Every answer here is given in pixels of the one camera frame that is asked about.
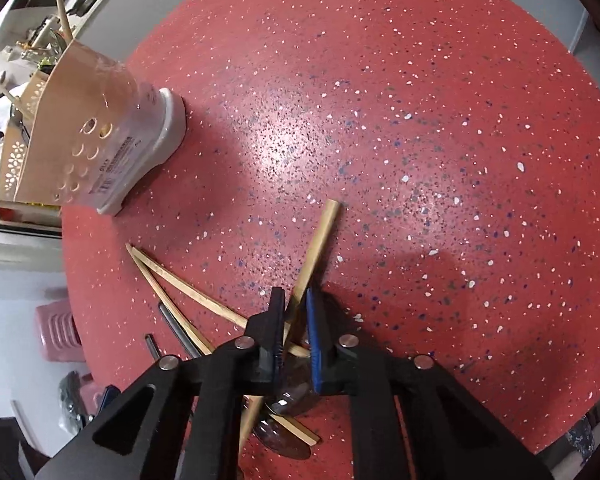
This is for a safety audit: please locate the beige plastic storage rack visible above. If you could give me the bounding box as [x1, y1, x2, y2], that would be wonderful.
[0, 70, 61, 236]

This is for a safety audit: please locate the pink plastic stool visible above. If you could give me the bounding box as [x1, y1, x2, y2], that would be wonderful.
[34, 299, 85, 363]

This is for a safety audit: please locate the black chopstick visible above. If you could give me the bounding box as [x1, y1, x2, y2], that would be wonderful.
[144, 334, 161, 361]
[158, 302, 201, 359]

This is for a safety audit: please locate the beige utensil holder caddy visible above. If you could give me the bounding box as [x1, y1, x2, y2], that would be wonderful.
[15, 40, 186, 216]

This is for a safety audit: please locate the long bamboo chopstick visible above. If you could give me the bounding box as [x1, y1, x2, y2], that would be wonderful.
[56, 0, 73, 42]

